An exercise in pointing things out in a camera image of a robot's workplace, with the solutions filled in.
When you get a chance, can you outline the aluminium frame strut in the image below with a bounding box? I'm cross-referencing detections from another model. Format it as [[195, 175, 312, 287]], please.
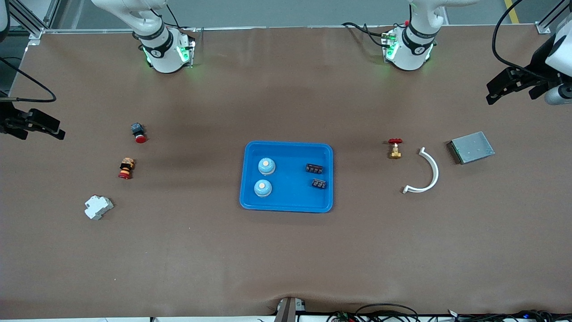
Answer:
[[535, 0, 572, 34], [7, 0, 61, 40]]

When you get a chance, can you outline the white circuit breaker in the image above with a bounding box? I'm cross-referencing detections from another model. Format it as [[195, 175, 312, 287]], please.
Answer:
[[84, 195, 114, 220]]

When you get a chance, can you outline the coloured wire bundle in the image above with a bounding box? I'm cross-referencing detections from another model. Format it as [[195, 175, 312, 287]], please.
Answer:
[[326, 310, 358, 322]]

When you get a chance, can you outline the blue plastic tray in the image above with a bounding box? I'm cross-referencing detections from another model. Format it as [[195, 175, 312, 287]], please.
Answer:
[[240, 141, 334, 213]]

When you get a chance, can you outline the white curved plastic clamp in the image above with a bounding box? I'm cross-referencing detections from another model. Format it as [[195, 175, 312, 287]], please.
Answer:
[[402, 147, 439, 195]]

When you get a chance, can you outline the red emergency stop orange switch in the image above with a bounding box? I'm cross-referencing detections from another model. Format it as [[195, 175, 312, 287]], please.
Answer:
[[118, 157, 136, 180]]

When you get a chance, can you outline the brown table mat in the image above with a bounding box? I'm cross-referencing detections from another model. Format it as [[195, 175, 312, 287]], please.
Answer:
[[0, 25, 572, 319]]

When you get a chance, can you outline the grey metal box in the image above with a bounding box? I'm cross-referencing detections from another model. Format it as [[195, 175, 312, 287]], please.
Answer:
[[448, 131, 496, 165]]

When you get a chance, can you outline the grey metal table bracket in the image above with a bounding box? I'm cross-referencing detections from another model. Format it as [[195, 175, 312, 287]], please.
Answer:
[[273, 297, 306, 322]]

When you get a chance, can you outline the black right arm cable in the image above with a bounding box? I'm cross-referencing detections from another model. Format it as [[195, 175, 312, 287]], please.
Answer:
[[0, 57, 57, 103]]

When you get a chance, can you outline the black cable loop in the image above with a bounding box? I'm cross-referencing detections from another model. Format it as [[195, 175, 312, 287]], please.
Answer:
[[355, 303, 421, 322]]

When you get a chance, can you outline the black cable bundle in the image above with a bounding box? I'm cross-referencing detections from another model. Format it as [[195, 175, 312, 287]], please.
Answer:
[[447, 309, 572, 322]]

